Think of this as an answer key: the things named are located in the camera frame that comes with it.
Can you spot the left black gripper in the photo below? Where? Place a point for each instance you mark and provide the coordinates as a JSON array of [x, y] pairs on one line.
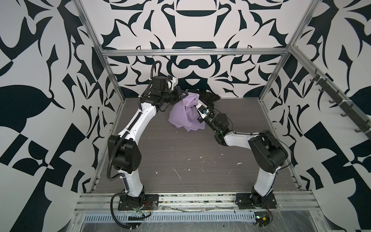
[[178, 90]]

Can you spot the purple cloth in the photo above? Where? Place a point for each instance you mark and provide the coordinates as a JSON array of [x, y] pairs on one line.
[[185, 115]]

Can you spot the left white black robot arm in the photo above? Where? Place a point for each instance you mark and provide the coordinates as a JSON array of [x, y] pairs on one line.
[[123, 149]]

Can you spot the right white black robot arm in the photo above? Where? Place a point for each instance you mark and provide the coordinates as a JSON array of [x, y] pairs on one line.
[[267, 150]]

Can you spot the black cloth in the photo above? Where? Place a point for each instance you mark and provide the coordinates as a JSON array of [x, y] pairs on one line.
[[208, 98]]

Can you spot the small electronics board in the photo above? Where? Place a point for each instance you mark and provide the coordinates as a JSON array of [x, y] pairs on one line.
[[262, 220]]

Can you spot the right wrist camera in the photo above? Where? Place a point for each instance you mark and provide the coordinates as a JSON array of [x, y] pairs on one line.
[[203, 111]]

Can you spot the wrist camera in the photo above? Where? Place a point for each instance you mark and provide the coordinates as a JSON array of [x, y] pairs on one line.
[[172, 82], [203, 111]]

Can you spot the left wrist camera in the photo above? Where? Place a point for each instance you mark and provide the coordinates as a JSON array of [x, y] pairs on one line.
[[172, 82]]

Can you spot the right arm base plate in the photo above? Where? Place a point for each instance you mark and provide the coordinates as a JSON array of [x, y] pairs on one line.
[[255, 201]]

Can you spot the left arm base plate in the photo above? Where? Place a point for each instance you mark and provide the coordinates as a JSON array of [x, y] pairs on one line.
[[143, 201]]

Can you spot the aluminium front rail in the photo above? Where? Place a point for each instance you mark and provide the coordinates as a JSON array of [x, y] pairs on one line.
[[198, 201]]

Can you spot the white slotted cable duct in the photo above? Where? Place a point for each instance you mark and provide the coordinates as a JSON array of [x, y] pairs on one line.
[[248, 217]]

